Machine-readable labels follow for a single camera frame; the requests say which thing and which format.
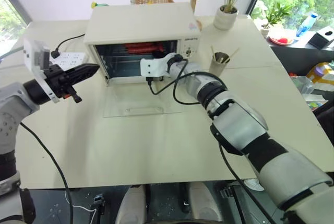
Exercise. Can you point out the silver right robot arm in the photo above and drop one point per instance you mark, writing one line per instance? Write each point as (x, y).
(248, 132)

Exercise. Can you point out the small potted plant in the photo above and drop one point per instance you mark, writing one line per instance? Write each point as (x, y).
(272, 17)

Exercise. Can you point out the blue water bottle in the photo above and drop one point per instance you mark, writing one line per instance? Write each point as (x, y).
(307, 24)

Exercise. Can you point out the yellow green toy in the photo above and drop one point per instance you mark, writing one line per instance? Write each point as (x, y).
(99, 5)

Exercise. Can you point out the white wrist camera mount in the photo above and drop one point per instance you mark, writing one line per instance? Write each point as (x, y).
(35, 57)
(152, 66)

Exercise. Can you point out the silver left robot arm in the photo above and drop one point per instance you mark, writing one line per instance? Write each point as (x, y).
(10, 109)

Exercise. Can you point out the wooden stick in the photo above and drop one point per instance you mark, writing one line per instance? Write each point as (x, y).
(213, 53)
(232, 54)

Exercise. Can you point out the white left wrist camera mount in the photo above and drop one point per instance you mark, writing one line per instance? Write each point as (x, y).
(35, 57)

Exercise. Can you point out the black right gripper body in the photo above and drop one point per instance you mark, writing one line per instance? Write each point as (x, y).
(156, 79)

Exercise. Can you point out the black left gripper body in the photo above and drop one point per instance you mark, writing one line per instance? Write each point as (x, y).
(57, 80)

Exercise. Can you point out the white power strip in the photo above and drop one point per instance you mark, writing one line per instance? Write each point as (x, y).
(71, 59)

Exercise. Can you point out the black tissue box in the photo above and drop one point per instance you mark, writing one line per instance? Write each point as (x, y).
(321, 38)

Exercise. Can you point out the large plant in white pot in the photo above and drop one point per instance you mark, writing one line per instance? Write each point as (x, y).
(225, 16)

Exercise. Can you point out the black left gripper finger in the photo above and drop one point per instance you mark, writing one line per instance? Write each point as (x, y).
(82, 77)
(84, 68)

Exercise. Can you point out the beige stick holder cup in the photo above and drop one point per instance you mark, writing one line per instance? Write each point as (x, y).
(217, 66)

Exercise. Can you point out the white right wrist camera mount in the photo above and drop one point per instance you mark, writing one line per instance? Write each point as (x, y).
(152, 66)

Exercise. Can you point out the red sausage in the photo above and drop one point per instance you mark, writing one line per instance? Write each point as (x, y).
(138, 45)
(143, 50)

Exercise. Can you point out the white rounded robot leg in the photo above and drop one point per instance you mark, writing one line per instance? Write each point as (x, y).
(131, 205)
(204, 203)

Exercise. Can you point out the yellow snack bag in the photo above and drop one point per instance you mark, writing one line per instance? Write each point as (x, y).
(321, 71)

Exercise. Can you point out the red plate with fruit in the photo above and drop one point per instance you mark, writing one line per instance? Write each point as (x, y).
(281, 40)

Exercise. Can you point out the glass oven door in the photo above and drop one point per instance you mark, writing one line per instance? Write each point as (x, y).
(142, 101)

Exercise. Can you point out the white toaster oven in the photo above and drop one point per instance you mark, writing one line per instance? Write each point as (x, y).
(138, 23)

